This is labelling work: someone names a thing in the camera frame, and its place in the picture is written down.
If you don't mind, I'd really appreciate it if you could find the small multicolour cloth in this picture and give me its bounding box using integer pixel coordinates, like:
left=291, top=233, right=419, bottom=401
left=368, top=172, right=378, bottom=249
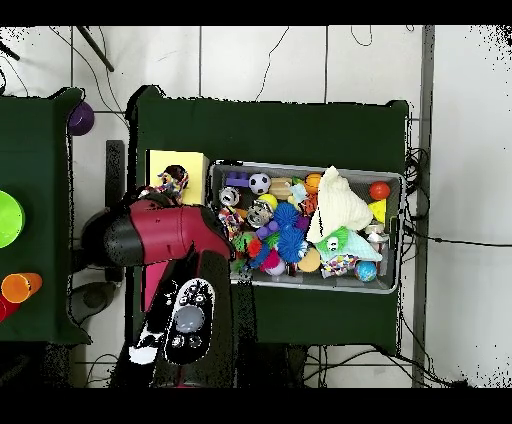
left=155, top=164, right=192, bottom=201

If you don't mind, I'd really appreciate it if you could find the cream knitted cloth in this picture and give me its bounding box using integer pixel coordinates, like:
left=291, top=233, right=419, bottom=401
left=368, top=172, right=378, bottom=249
left=306, top=165, right=374, bottom=244

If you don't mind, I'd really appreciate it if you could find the wooden box with three holes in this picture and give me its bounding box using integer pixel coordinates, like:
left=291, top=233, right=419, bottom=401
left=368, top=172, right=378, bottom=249
left=142, top=148, right=211, bottom=315

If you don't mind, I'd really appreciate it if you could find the clear mesh bin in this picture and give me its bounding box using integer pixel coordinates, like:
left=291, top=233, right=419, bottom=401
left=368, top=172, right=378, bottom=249
left=209, top=159, right=405, bottom=296

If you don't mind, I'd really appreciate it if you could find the crushed red drink can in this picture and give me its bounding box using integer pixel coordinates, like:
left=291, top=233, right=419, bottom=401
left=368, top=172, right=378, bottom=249
left=218, top=186, right=242, bottom=209

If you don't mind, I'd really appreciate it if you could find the black and white soccer ball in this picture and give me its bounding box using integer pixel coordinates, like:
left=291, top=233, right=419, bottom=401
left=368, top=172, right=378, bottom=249
left=248, top=172, right=273, bottom=196

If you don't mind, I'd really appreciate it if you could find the purple ball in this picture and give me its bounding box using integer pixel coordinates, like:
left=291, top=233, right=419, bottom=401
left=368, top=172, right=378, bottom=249
left=67, top=101, right=96, bottom=137

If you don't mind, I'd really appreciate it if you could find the blue spiky rubber ball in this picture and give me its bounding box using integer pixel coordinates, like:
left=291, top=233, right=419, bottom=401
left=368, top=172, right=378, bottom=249
left=277, top=229, right=309, bottom=265
left=274, top=201, right=300, bottom=229

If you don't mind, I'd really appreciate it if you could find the green plastic bowl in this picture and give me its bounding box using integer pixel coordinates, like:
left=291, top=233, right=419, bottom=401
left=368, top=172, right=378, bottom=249
left=0, top=190, right=27, bottom=249

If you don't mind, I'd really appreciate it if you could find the striped tiger plush toy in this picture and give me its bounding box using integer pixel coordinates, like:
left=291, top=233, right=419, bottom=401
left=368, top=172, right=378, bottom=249
left=300, top=191, right=320, bottom=217

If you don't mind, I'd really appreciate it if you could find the orange toy basketball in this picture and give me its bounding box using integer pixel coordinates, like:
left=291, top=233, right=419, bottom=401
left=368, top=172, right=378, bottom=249
left=303, top=172, right=323, bottom=195

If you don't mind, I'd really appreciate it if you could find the black rod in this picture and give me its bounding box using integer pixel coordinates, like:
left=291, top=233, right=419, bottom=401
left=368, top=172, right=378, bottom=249
left=75, top=26, right=115, bottom=73

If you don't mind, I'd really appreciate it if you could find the orange plastic cup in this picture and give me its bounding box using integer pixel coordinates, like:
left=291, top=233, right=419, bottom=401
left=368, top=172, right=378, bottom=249
left=0, top=271, right=44, bottom=304

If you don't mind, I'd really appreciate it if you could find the green spiky rubber ball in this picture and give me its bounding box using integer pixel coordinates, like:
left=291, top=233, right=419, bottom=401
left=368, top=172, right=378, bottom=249
left=317, top=227, right=351, bottom=256

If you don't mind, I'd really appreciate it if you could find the mint green cloth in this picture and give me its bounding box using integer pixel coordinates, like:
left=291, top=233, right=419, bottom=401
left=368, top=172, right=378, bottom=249
left=315, top=226, right=384, bottom=264

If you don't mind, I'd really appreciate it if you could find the yellow cheese wedge toy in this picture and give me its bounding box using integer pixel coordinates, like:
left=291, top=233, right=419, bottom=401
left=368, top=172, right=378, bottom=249
left=367, top=198, right=388, bottom=224

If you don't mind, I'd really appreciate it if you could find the red ball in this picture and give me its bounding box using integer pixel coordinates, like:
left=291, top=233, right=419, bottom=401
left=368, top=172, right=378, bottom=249
left=368, top=181, right=392, bottom=201

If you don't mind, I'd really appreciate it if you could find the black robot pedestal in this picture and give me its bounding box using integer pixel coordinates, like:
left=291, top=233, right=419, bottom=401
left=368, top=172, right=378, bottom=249
left=231, top=342, right=321, bottom=389

